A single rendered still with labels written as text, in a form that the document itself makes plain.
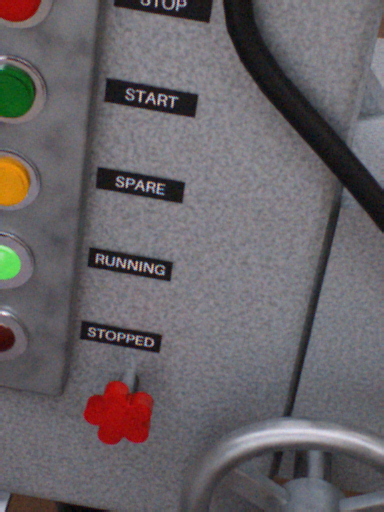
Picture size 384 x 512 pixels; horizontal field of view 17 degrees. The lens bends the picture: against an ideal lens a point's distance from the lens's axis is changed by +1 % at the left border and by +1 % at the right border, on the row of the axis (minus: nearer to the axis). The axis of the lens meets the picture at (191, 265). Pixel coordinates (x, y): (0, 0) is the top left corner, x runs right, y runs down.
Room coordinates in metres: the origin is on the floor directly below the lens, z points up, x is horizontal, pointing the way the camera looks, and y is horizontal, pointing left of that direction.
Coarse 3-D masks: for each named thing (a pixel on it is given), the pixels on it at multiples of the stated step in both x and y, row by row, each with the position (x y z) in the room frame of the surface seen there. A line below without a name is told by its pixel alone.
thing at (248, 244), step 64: (256, 0) 0.57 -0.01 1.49; (320, 0) 0.57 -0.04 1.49; (128, 64) 0.57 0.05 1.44; (192, 64) 0.57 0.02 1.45; (320, 64) 0.57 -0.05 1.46; (128, 128) 0.57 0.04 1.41; (192, 128) 0.57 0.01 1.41; (256, 128) 0.57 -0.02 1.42; (192, 192) 0.57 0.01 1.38; (256, 192) 0.57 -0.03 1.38; (320, 192) 0.57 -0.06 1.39; (192, 256) 0.57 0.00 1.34; (256, 256) 0.57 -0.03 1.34; (320, 256) 0.57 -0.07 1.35; (128, 320) 0.57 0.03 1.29; (192, 320) 0.57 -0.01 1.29; (256, 320) 0.57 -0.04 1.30; (192, 384) 0.57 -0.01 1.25; (256, 384) 0.57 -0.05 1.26; (0, 448) 0.57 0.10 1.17; (64, 448) 0.57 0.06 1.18; (128, 448) 0.57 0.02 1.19; (192, 448) 0.57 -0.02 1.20
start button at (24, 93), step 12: (0, 72) 0.55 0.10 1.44; (12, 72) 0.55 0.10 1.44; (0, 84) 0.55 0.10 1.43; (12, 84) 0.55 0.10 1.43; (24, 84) 0.55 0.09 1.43; (0, 96) 0.55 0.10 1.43; (12, 96) 0.55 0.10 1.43; (24, 96) 0.54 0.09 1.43; (0, 108) 0.55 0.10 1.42; (12, 108) 0.55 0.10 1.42; (24, 108) 0.54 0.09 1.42
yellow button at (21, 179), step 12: (0, 168) 0.55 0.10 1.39; (12, 168) 0.55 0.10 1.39; (0, 180) 0.55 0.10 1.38; (12, 180) 0.55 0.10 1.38; (24, 180) 0.55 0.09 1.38; (0, 192) 0.55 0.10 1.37; (12, 192) 0.54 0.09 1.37; (24, 192) 0.55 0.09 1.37; (0, 204) 0.55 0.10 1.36; (12, 204) 0.55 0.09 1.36
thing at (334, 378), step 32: (224, 0) 0.55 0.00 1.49; (256, 32) 0.55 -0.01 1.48; (256, 64) 0.55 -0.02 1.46; (288, 96) 0.55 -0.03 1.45; (320, 128) 0.55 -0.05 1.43; (352, 160) 0.55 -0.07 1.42; (352, 192) 0.55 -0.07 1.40; (352, 224) 0.58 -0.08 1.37; (352, 256) 0.58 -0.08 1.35; (320, 288) 0.58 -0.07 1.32; (352, 288) 0.57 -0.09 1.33; (320, 320) 0.58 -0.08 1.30; (352, 320) 0.57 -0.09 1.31; (320, 352) 0.57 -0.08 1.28; (352, 352) 0.57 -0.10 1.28; (320, 384) 0.57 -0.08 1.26; (352, 384) 0.57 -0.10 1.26; (288, 416) 0.59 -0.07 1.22; (320, 416) 0.57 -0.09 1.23; (352, 416) 0.57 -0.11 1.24; (352, 480) 0.57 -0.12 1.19
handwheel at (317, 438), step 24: (240, 432) 0.52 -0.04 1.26; (264, 432) 0.52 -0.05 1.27; (288, 432) 0.51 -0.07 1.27; (312, 432) 0.51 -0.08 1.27; (336, 432) 0.51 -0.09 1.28; (360, 432) 0.52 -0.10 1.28; (216, 456) 0.51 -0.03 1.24; (240, 456) 0.51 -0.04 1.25; (312, 456) 0.56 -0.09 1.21; (360, 456) 0.51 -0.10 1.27; (192, 480) 0.52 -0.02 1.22; (216, 480) 0.51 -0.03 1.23; (240, 480) 0.52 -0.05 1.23; (264, 480) 0.52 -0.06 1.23; (312, 480) 0.53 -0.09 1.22; (192, 504) 0.51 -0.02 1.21; (264, 504) 0.52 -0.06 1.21; (288, 504) 0.51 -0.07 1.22; (312, 504) 0.51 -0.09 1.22; (336, 504) 0.52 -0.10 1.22; (360, 504) 0.52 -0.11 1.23
